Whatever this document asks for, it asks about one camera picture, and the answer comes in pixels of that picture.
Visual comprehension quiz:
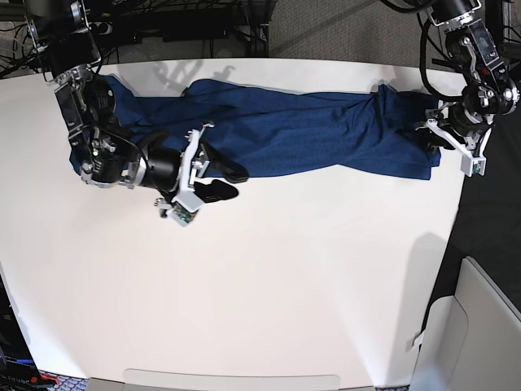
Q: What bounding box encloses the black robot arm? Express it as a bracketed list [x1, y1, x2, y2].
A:
[24, 1, 249, 205]
[415, 1, 520, 157]

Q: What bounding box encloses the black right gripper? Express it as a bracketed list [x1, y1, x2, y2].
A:
[134, 141, 249, 203]

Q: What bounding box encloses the blue long-sleeve T-shirt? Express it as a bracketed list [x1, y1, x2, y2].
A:
[68, 72, 443, 181]

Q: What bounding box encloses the black box with label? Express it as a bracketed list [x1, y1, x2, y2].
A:
[1, 308, 38, 390]

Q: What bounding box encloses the white plastic bin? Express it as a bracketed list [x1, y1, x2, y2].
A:
[409, 257, 520, 391]

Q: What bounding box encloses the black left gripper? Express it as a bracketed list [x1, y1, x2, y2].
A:
[422, 104, 493, 155]

